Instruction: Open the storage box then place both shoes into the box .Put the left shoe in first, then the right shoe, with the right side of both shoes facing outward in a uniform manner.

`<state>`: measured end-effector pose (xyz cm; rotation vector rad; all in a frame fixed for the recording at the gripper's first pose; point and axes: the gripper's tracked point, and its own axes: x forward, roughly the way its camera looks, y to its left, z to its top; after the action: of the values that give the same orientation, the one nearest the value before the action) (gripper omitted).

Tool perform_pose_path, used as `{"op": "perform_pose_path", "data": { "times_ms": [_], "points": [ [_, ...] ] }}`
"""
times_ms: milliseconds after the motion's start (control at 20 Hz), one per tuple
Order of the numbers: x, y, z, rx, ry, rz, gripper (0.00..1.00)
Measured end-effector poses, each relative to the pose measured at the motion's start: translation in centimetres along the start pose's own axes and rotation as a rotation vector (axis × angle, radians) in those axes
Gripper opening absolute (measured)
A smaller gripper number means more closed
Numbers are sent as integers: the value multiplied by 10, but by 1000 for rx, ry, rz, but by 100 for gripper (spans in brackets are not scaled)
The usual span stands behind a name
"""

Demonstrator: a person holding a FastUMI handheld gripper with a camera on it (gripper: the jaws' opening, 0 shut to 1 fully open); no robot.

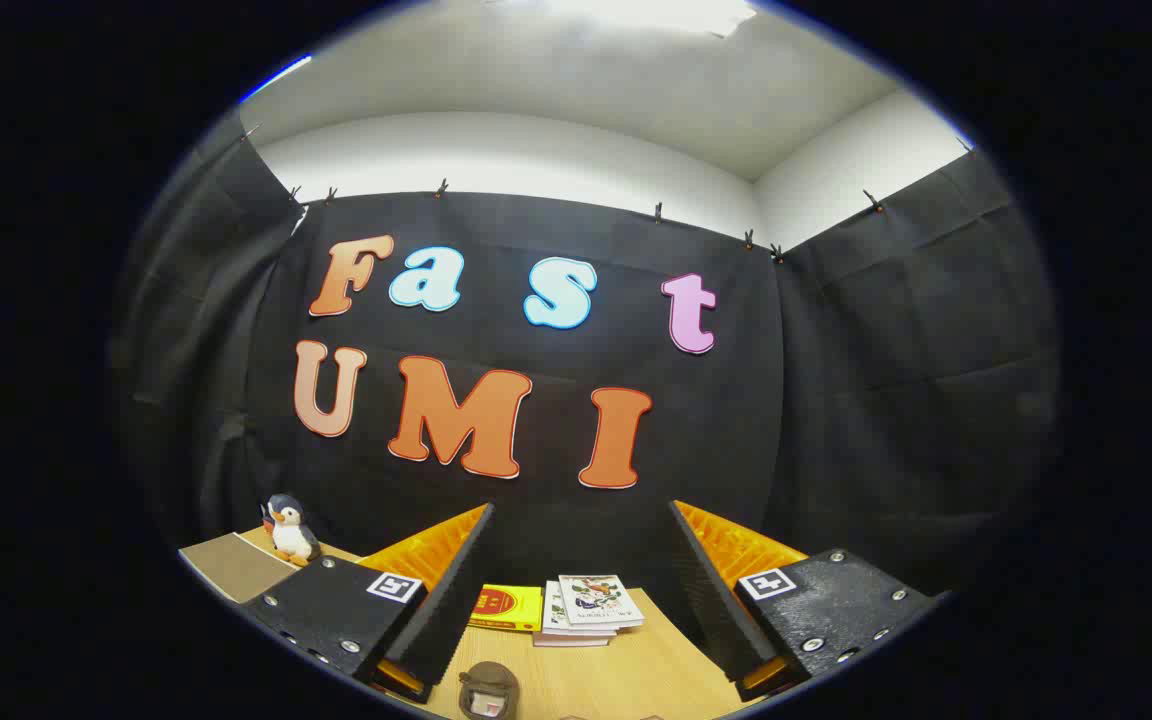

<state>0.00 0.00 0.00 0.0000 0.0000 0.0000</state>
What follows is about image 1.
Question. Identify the brown cover book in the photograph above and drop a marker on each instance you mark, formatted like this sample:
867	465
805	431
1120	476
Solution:
566	641

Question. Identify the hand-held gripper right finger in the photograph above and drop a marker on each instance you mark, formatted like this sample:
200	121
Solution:
711	600

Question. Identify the brown fuzzy slipper shoe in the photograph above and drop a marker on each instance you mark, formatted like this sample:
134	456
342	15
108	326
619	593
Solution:
488	685

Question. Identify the yellow book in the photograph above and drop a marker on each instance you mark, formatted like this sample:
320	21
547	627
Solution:
508	607

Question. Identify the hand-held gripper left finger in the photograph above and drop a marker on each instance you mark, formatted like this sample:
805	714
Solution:
446	610

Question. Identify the brown fabric storage box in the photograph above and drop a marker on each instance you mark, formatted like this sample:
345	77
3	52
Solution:
236	568

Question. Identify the white floral cover book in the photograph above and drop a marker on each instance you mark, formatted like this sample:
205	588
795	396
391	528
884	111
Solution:
598	598

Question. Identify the penguin plush toy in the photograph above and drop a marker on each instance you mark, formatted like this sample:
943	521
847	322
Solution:
288	530

